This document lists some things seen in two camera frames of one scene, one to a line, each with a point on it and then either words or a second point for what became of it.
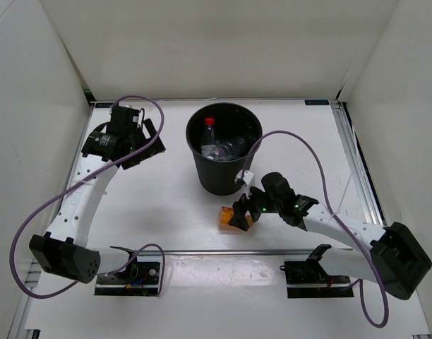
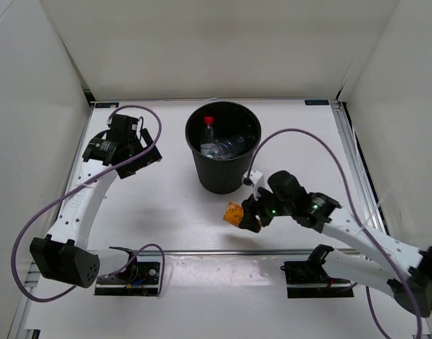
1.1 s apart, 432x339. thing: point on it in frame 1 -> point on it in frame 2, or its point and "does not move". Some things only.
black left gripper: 155,148 -> 146,158
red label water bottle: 208,145 does not move
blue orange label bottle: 219,157 does not move
